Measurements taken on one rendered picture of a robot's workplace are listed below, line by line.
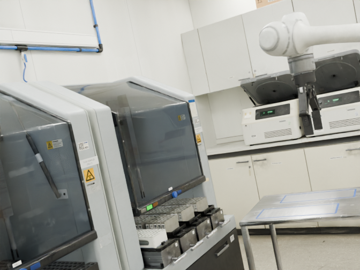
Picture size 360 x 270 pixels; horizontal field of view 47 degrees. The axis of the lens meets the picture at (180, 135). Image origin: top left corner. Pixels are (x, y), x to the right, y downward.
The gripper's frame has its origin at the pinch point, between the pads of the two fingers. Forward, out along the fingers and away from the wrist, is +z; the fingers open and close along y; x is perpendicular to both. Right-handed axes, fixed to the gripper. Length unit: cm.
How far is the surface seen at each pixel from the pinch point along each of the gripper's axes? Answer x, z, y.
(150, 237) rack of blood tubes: 71, 34, -15
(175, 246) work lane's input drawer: 66, 41, -6
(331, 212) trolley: 5.1, 38.0, 23.5
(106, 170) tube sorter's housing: 75, 1, -28
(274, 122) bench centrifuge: 90, 11, 219
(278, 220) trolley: 25.9, 38.3, 16.0
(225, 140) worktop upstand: 173, 26, 281
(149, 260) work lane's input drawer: 73, 43, -17
